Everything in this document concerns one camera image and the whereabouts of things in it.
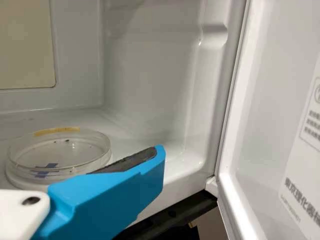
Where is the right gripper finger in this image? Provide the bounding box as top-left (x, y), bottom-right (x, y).
top-left (31, 144), bottom-right (166, 240)

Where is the petri dish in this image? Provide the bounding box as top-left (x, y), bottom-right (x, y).
top-left (4, 126), bottom-right (113, 191)

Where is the black platform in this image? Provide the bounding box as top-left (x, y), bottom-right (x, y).
top-left (113, 188), bottom-right (227, 240)

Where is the white incubator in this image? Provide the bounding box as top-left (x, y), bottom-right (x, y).
top-left (0, 0), bottom-right (252, 201)

